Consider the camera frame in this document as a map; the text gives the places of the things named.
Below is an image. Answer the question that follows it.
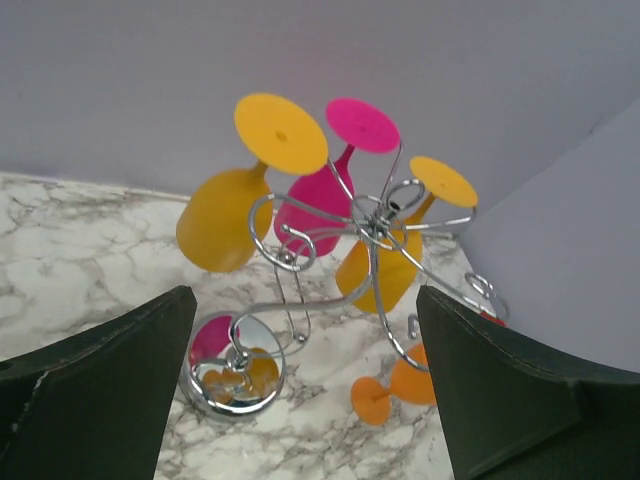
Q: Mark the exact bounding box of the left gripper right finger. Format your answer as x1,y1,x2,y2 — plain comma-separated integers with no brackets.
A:
416,285,639,479

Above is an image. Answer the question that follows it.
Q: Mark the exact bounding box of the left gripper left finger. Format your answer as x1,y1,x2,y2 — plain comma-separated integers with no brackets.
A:
1,285,197,480

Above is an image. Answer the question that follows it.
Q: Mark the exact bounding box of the red wine glass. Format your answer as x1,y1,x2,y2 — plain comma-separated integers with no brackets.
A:
480,311,502,324

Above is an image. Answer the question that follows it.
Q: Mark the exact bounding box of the orange wine glass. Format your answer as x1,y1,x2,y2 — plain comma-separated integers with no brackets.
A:
350,359,436,426

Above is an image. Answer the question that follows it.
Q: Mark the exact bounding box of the chrome wine glass rack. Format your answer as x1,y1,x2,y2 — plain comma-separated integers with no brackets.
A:
181,176,510,421

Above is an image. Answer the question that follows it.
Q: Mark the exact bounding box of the yellow wine glass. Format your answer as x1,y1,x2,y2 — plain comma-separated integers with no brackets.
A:
176,92,329,273
335,156,478,314

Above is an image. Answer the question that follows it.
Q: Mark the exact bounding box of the pink wine glass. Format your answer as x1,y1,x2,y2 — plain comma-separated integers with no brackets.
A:
274,98,400,257

